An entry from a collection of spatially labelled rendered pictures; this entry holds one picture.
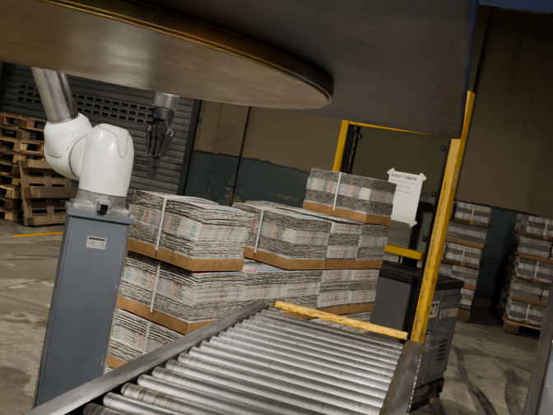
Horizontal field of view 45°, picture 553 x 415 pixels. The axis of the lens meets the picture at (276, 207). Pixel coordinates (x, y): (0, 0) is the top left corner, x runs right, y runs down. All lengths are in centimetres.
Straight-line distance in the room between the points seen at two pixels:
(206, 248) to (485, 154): 723
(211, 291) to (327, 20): 220
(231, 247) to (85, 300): 60
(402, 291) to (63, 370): 226
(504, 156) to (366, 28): 907
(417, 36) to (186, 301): 218
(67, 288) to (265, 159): 765
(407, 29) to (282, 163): 935
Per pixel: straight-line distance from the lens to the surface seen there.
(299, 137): 959
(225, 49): 35
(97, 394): 123
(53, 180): 936
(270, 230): 290
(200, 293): 243
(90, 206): 217
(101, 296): 222
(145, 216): 254
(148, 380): 134
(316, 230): 296
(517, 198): 934
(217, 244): 244
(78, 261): 219
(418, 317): 380
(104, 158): 217
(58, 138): 233
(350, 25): 30
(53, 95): 231
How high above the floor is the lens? 123
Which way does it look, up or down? 3 degrees down
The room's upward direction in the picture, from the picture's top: 11 degrees clockwise
